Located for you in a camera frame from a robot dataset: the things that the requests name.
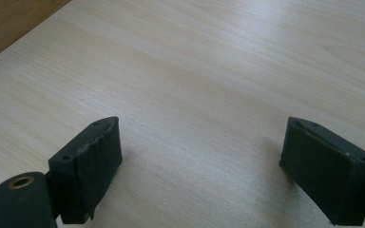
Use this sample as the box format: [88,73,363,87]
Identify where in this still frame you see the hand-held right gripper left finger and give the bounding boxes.
[48,116,124,225]

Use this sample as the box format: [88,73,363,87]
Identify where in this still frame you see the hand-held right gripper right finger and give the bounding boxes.
[279,116,365,227]

